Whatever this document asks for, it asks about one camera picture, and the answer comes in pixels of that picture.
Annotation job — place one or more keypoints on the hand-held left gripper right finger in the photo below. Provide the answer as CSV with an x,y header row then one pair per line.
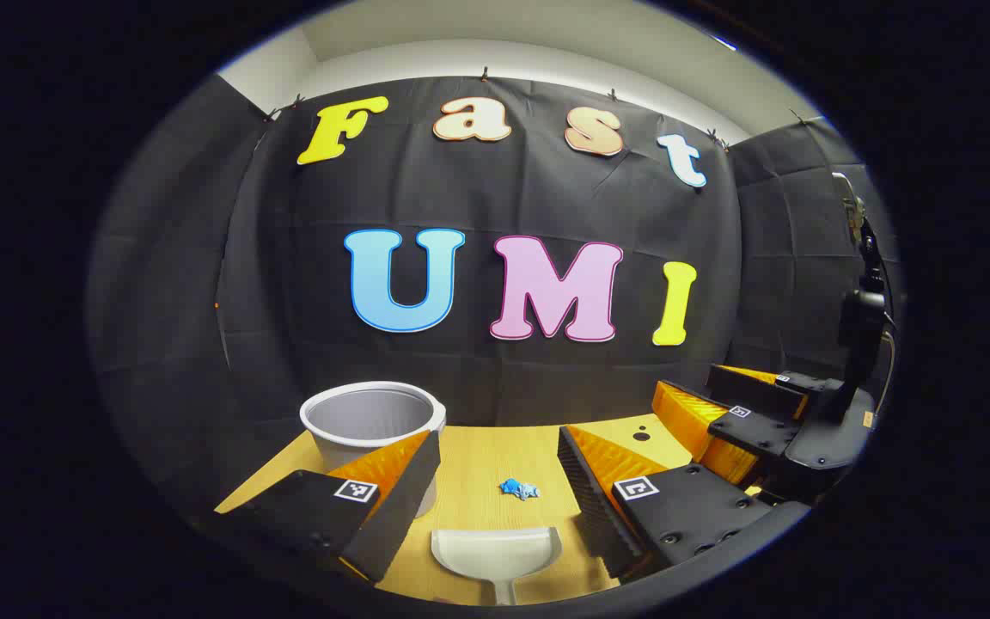
x,y
585,490

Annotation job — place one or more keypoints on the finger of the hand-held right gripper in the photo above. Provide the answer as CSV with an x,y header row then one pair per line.
x,y
770,397
753,430

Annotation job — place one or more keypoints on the grey plastic dustpan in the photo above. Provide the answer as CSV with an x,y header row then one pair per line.
x,y
495,554

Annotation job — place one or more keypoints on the blue trash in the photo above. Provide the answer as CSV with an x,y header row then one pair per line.
x,y
519,489

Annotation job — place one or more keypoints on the white ribbed garbage bin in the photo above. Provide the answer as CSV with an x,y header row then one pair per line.
x,y
375,421

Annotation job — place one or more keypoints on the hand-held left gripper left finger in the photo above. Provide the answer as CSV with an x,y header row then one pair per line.
x,y
396,503

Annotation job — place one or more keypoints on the wooden desktop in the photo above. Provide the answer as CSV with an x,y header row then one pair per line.
x,y
495,464

